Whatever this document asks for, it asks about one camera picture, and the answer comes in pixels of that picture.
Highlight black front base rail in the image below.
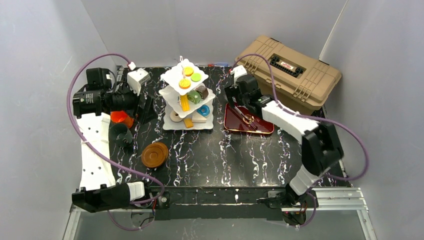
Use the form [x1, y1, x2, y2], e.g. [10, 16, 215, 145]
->
[155, 186, 297, 221]

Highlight metal serving tongs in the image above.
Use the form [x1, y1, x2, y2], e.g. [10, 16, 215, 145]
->
[233, 106, 258, 131]

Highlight dark green cup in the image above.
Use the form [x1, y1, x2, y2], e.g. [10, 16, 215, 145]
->
[108, 123, 133, 147]

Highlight red blue screwdriver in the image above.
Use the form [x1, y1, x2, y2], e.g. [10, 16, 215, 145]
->
[207, 62, 229, 67]

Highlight white three-tier cake stand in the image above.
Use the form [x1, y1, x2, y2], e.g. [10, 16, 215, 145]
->
[158, 56, 216, 131]

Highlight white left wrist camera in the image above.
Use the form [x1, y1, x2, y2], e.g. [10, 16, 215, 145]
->
[126, 61, 151, 96]

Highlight orange plastic cup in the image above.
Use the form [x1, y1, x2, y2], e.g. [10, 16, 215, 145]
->
[110, 110, 134, 129]

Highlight red dessert tray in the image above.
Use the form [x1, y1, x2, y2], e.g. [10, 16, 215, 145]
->
[223, 103, 275, 135]

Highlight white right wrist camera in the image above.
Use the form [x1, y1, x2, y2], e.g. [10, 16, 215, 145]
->
[229, 65, 248, 88]

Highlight brown round wooden lid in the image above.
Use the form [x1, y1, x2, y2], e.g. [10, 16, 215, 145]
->
[141, 142, 169, 169]

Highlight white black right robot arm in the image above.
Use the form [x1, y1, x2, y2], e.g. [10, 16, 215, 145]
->
[224, 74, 344, 199]

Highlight blue sprinkled donut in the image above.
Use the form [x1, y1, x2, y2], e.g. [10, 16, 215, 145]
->
[196, 104, 211, 118]

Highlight yellow decorated cake slice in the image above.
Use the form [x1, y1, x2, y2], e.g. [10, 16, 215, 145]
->
[180, 94, 190, 112]

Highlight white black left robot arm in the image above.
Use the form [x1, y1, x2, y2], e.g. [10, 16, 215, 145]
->
[67, 67, 155, 213]

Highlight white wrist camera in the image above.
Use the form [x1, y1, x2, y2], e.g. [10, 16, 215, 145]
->
[229, 65, 248, 88]
[126, 61, 151, 96]

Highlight chocolate sprinkled donut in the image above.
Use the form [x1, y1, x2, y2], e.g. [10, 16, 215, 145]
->
[169, 110, 183, 123]

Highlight green round macaron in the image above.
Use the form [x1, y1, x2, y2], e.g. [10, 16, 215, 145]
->
[190, 72, 202, 83]

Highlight green swirl roll cake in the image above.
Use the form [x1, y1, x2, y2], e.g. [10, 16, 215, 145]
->
[187, 90, 202, 104]

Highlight white triangle cake slice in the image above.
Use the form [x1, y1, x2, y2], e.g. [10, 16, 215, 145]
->
[191, 112, 207, 123]

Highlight tan plastic toolbox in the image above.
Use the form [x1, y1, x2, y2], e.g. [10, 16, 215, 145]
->
[235, 35, 342, 115]

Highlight chocolate swirl roll cake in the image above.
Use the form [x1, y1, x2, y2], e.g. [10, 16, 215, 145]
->
[195, 85, 209, 100]

